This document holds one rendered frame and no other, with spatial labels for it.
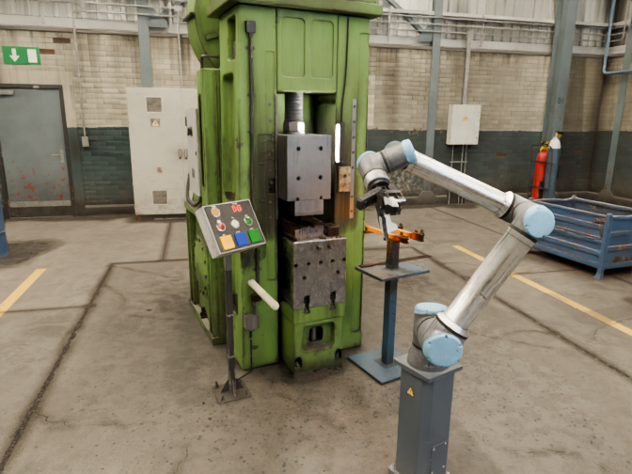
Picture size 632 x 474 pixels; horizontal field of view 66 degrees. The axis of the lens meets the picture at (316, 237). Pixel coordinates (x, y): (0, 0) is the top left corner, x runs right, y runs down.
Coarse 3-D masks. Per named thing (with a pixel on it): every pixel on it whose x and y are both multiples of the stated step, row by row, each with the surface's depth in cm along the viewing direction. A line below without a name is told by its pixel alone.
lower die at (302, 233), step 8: (288, 216) 339; (280, 224) 327; (288, 224) 322; (296, 224) 317; (304, 224) 315; (288, 232) 315; (296, 232) 306; (304, 232) 308; (312, 232) 311; (320, 232) 313
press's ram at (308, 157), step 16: (288, 144) 290; (304, 144) 295; (320, 144) 299; (288, 160) 293; (304, 160) 297; (320, 160) 302; (288, 176) 295; (304, 176) 299; (320, 176) 304; (288, 192) 297; (304, 192) 302; (320, 192) 306
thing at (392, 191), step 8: (376, 184) 171; (384, 184) 172; (392, 184) 173; (392, 192) 167; (400, 192) 167; (376, 200) 169; (376, 208) 170; (384, 208) 166; (392, 208) 167; (400, 208) 168
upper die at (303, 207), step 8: (280, 200) 323; (296, 200) 302; (304, 200) 303; (312, 200) 306; (320, 200) 308; (280, 208) 324; (288, 208) 311; (296, 208) 302; (304, 208) 304; (312, 208) 307; (320, 208) 309
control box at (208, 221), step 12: (216, 204) 267; (228, 204) 272; (240, 204) 278; (204, 216) 260; (216, 216) 263; (228, 216) 269; (240, 216) 275; (252, 216) 282; (204, 228) 261; (216, 228) 261; (228, 228) 266; (240, 228) 272; (252, 228) 278; (216, 240) 258; (264, 240) 282; (216, 252) 258; (228, 252) 261
